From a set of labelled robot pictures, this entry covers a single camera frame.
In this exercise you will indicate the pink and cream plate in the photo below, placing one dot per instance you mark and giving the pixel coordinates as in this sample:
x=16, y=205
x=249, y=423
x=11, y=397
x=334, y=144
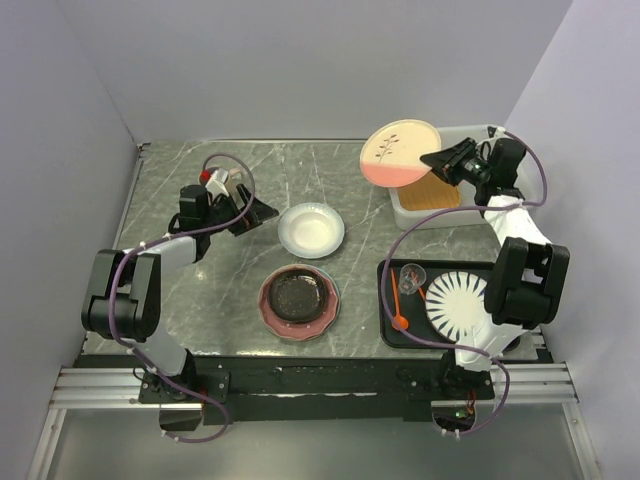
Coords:
x=390, y=157

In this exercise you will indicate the white plate with blue stripes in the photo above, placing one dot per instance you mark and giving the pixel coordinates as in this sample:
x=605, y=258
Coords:
x=454, y=304

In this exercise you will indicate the light blue plate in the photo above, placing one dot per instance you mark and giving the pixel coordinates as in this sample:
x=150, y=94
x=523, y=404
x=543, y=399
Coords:
x=336, y=290

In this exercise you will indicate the pink scalloped plate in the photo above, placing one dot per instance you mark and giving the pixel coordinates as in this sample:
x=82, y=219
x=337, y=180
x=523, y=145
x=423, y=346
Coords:
x=297, y=332

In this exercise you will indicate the woven orange bamboo tray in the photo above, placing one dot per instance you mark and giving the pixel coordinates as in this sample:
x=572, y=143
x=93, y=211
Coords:
x=429, y=193

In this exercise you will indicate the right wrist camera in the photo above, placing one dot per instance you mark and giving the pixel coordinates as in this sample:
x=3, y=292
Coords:
x=476, y=170

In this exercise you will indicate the beige ceramic mug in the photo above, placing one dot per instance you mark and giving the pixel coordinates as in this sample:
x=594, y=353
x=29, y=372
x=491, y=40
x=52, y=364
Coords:
x=236, y=176

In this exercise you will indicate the orange plastic spoon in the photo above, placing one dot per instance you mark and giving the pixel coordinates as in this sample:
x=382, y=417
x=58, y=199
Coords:
x=400, y=322

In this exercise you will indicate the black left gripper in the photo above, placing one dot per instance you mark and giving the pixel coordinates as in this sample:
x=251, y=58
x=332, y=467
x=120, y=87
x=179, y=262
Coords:
x=257, y=213

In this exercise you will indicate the white plastic bin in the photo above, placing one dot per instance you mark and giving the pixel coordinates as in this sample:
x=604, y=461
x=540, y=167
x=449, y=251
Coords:
x=528, y=182

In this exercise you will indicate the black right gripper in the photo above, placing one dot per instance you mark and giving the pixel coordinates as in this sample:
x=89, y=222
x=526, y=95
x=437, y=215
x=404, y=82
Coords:
x=445, y=159

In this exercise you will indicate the black speckled square plate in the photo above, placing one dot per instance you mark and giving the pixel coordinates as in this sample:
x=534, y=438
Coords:
x=297, y=296

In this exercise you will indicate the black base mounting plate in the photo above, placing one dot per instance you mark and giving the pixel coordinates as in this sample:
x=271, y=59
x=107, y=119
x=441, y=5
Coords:
x=249, y=389

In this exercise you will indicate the clear plastic cup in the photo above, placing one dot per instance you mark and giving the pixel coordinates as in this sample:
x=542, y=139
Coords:
x=412, y=277

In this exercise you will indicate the aluminium frame rail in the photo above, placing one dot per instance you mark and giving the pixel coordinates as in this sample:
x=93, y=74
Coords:
x=118, y=389

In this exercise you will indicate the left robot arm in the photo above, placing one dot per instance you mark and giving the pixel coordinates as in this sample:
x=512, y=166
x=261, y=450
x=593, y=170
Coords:
x=123, y=297

